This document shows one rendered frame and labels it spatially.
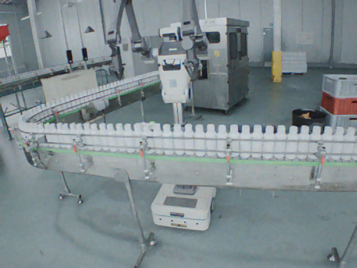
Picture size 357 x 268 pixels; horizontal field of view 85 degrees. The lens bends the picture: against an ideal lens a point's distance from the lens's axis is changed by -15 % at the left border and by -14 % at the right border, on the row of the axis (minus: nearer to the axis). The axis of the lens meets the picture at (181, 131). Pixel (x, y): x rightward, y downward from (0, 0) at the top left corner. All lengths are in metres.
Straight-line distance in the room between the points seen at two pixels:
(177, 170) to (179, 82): 0.73
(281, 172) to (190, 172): 0.48
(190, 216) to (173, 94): 1.03
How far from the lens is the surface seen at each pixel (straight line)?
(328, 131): 1.23
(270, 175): 1.24
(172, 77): 1.74
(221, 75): 4.76
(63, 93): 5.19
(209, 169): 1.23
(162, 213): 2.08
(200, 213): 1.98
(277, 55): 8.63
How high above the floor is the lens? 1.59
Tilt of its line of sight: 22 degrees down
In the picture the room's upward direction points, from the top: 5 degrees counter-clockwise
